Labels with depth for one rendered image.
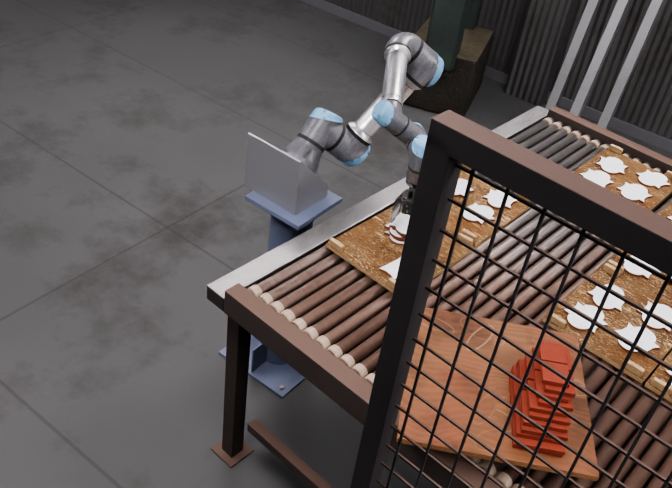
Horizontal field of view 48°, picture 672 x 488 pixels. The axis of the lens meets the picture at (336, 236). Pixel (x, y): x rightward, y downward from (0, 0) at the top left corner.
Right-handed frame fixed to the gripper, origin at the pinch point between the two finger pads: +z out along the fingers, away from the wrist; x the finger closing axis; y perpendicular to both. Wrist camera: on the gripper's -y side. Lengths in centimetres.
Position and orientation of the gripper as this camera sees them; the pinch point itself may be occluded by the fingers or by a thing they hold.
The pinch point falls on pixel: (407, 223)
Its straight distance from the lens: 270.1
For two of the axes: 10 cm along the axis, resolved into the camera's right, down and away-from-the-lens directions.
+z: -1.2, 7.9, 6.1
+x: 9.7, 2.2, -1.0
